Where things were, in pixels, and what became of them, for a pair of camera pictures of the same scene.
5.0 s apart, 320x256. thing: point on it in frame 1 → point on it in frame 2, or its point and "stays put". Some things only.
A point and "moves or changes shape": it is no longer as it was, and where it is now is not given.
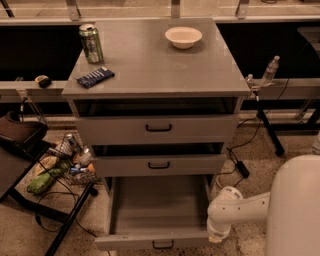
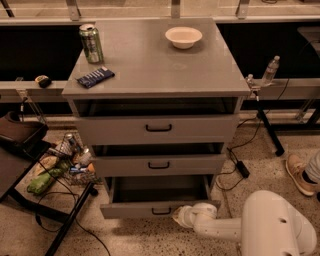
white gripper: x=216 y=229 → x=192 y=215
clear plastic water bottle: x=271 y=71 stays put
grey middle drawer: x=159 y=165 stays put
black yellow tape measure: x=43 y=81 stays put
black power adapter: x=244 y=171 stays put
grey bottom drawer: x=157 y=213 moves or changes shape
